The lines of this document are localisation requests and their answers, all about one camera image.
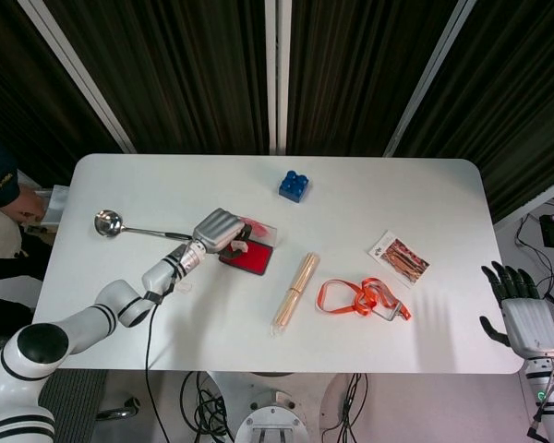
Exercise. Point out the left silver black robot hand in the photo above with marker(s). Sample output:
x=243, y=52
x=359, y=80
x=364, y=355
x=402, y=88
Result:
x=217, y=228

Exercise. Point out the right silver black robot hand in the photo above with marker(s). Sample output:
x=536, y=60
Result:
x=528, y=325

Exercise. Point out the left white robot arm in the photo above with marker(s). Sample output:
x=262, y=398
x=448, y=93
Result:
x=87, y=316

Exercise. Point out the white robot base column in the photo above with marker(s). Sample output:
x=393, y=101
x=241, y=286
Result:
x=277, y=415

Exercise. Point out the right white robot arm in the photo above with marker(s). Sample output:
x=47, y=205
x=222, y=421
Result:
x=551, y=392

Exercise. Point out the red ink pad clear lid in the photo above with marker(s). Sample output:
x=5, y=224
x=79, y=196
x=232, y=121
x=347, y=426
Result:
x=258, y=258

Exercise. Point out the blue building block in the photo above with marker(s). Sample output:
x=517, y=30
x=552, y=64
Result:
x=293, y=187

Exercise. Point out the bundle of wooden sticks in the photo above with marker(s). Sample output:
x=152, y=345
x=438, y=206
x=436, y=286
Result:
x=295, y=290

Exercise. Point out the stainless steel ladle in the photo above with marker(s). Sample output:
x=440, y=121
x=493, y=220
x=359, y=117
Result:
x=107, y=223

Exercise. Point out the printed snack photo card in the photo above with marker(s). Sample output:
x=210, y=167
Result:
x=401, y=260

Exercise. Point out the dark pleated curtain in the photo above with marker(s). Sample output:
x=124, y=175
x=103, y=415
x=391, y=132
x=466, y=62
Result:
x=166, y=69
x=9, y=92
x=351, y=69
x=512, y=92

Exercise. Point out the chrome chair leg with caster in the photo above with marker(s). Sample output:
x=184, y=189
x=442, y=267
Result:
x=120, y=410

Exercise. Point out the grey ribbed floor mat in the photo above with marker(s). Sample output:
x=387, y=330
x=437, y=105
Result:
x=74, y=406

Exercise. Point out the white frame beam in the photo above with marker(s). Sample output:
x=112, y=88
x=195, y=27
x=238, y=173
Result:
x=531, y=203

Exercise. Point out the white frame post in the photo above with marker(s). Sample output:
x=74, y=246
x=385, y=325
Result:
x=72, y=64
x=277, y=69
x=431, y=69

